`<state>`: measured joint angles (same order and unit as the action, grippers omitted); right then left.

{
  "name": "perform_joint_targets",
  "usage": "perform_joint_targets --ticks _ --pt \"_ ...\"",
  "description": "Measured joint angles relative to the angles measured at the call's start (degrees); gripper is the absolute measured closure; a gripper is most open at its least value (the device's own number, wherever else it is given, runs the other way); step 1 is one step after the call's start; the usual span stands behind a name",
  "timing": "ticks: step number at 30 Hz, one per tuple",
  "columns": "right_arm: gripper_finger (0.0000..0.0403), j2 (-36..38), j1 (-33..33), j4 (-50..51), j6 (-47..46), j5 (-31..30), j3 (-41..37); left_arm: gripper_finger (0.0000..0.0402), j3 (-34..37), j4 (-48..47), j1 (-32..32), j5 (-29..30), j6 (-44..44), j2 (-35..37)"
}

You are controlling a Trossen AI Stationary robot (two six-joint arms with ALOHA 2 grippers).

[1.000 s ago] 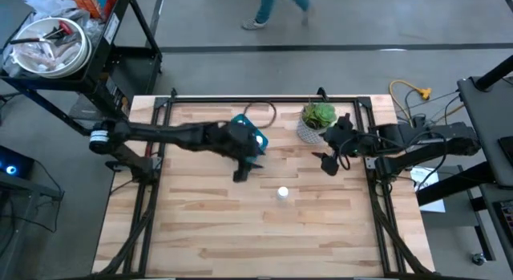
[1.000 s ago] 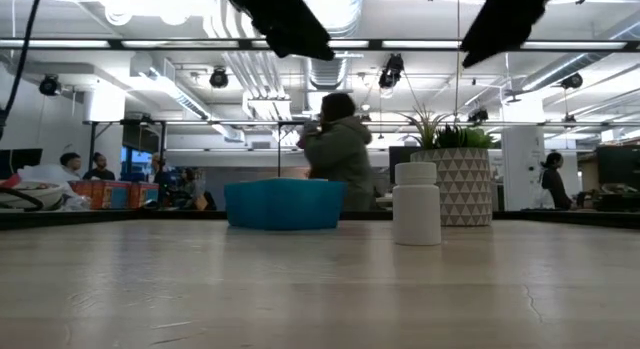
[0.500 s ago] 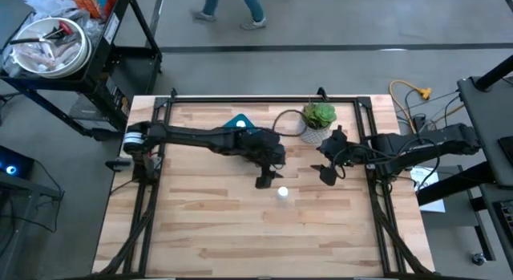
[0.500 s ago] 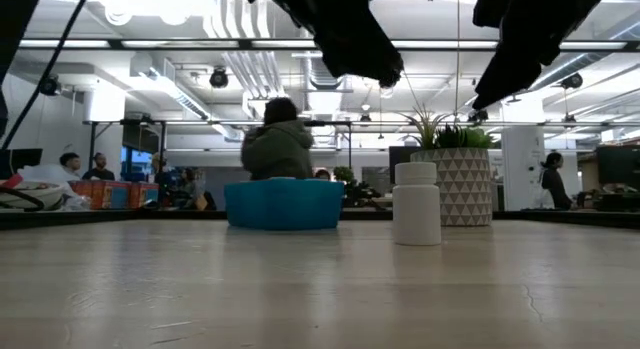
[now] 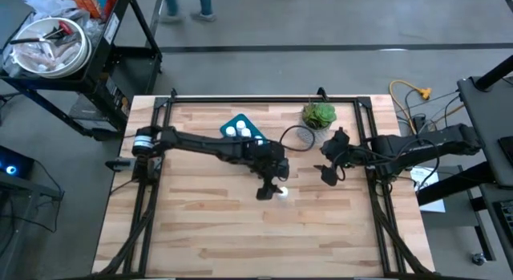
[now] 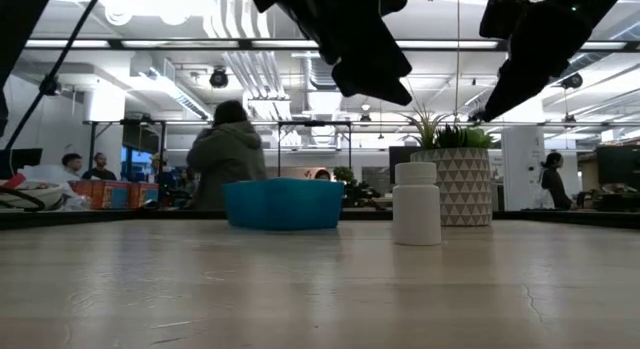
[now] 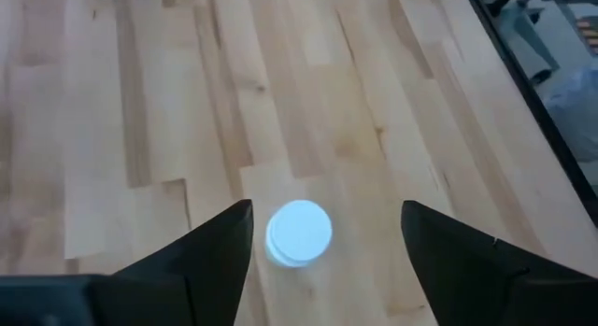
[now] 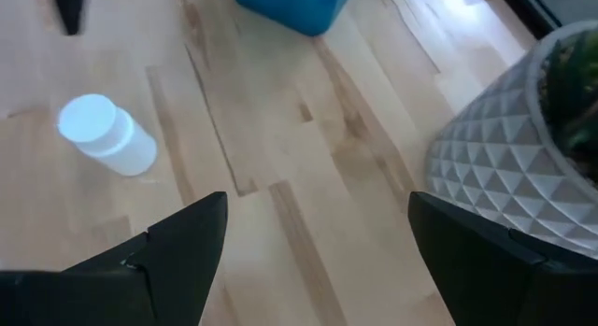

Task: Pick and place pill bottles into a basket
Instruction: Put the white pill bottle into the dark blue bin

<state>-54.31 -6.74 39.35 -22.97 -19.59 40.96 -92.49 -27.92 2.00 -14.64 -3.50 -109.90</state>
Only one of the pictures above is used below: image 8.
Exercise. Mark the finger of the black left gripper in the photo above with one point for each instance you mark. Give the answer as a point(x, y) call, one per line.
point(70, 10)

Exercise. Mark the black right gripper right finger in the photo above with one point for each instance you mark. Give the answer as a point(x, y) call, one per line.
point(467, 260)

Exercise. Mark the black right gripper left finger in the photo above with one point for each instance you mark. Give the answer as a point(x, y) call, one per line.
point(187, 251)

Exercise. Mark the blue plastic basket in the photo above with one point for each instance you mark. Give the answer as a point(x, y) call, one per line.
point(299, 8)

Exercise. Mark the white pill bottle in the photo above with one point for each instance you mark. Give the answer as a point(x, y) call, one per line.
point(107, 139)

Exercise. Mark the triangle-patterned grey white planter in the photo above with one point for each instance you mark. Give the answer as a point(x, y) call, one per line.
point(490, 158)

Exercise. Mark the green succulent plant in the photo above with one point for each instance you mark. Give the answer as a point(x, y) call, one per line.
point(574, 97)

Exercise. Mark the black table edge rail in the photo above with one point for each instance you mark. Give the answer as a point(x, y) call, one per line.
point(523, 6)

